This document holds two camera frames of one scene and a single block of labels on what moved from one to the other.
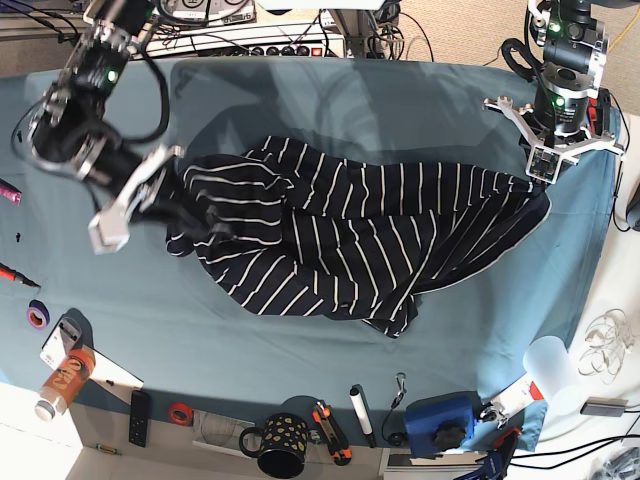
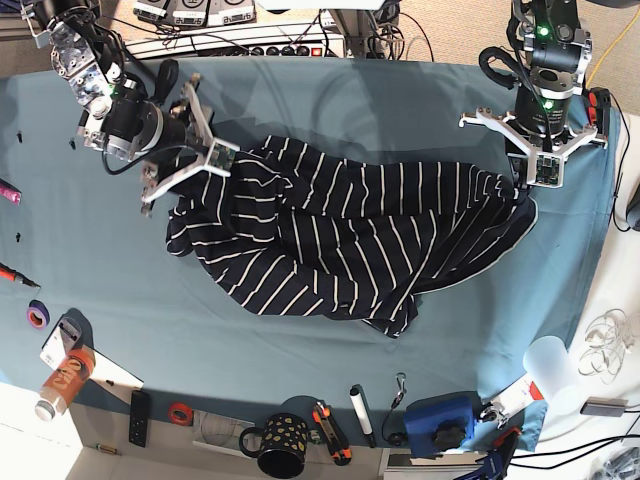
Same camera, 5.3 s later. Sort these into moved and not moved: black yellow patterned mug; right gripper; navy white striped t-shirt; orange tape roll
Moved: right gripper
Not moved: orange tape roll; navy white striped t-shirt; black yellow patterned mug
